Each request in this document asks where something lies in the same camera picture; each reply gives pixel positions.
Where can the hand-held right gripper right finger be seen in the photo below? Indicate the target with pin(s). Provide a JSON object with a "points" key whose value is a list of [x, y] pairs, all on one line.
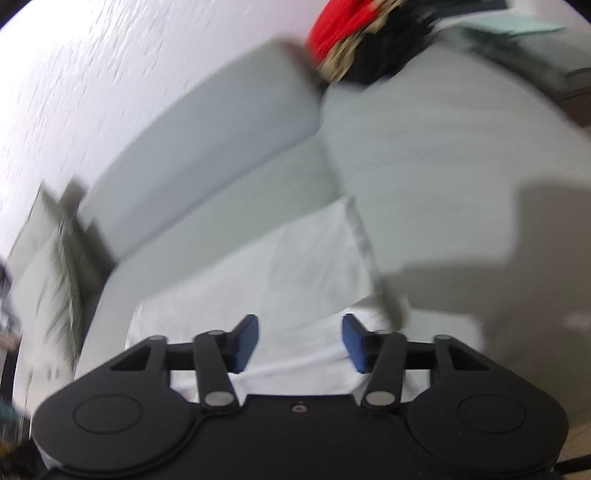
{"points": [[355, 344]]}

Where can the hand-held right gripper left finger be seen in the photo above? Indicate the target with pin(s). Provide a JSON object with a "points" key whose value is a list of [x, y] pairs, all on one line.
{"points": [[244, 344]]}

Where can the white script print T-shirt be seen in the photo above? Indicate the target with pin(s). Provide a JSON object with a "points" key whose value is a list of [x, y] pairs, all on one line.
{"points": [[300, 277]]}

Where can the grey sofa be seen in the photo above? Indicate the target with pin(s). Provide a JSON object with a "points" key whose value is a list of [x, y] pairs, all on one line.
{"points": [[438, 161]]}

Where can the beige folded garment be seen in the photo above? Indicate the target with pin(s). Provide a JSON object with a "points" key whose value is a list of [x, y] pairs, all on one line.
{"points": [[341, 60]]}

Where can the black folded garment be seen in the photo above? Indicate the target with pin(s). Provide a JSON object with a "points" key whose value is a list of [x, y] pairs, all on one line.
{"points": [[397, 46]]}

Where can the red folded garment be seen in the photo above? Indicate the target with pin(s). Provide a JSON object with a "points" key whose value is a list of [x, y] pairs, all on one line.
{"points": [[337, 23]]}

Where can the light green sheet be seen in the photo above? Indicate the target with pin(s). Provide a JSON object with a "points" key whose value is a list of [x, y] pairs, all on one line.
{"points": [[508, 24]]}

